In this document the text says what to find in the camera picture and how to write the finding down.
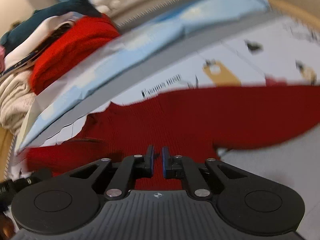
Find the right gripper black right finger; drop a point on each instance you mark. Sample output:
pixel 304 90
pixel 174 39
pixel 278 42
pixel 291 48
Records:
pixel 246 201

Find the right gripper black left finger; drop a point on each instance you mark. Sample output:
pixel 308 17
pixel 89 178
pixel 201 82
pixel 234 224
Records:
pixel 69 201

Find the dark red knit sweater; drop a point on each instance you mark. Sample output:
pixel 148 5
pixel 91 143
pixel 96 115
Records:
pixel 190 122

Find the cream folded blanket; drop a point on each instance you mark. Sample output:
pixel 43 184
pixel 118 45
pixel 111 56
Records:
pixel 16 100

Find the white pink folded bedding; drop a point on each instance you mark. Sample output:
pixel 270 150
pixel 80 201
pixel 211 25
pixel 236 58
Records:
pixel 39 35

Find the grey printed bed sheet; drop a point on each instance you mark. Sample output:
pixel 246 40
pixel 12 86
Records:
pixel 264 56

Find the bright red folded blanket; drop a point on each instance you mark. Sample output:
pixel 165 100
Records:
pixel 83 39

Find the light blue duvet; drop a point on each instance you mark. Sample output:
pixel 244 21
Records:
pixel 123 53

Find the teal shark plush toy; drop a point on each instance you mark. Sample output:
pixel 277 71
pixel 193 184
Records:
pixel 13 38

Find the white plush toy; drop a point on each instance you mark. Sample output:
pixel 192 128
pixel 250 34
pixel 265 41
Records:
pixel 109 7

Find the wooden bed frame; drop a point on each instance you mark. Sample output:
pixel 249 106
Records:
pixel 283 6

